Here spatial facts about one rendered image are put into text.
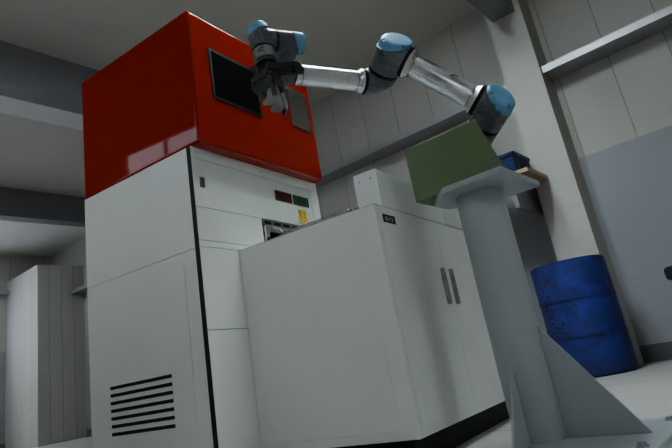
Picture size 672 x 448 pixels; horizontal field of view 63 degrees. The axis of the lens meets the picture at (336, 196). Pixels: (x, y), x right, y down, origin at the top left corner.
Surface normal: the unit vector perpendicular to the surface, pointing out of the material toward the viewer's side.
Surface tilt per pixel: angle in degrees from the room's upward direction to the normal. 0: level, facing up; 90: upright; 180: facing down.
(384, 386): 90
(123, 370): 90
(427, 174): 90
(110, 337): 90
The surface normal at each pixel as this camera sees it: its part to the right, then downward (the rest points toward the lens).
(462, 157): -0.64, -0.13
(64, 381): 0.74, -0.32
